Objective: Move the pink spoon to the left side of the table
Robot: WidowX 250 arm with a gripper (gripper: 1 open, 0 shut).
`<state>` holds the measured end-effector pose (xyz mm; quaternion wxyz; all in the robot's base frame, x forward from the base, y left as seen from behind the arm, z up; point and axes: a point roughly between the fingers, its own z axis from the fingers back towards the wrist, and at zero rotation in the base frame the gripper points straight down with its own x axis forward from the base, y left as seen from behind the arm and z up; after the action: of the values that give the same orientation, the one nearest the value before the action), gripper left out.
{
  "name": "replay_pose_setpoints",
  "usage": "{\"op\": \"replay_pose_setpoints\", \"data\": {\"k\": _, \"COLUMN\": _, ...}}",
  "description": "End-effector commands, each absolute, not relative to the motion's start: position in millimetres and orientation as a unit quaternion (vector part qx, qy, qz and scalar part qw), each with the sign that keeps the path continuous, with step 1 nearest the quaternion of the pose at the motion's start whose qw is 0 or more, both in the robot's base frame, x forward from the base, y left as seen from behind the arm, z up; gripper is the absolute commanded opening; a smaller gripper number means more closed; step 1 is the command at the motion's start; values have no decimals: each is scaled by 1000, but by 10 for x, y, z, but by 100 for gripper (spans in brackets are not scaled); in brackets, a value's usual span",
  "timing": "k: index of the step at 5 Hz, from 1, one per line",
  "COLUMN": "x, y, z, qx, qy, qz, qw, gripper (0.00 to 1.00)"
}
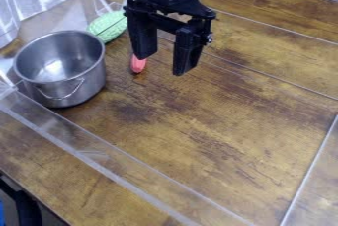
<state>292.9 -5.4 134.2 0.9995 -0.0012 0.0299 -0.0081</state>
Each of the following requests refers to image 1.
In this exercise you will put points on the stainless steel pot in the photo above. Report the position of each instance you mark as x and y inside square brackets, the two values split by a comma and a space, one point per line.
[62, 68]

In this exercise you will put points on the green knitted toy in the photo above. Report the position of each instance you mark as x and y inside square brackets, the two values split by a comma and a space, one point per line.
[109, 26]

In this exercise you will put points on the clear acrylic barrier wall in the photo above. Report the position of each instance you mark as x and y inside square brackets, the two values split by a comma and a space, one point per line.
[229, 146]

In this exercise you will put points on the pink handled metal spoon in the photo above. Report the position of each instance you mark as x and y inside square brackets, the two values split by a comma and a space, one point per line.
[138, 65]

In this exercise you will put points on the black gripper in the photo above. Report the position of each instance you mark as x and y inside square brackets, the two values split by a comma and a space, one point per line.
[170, 15]

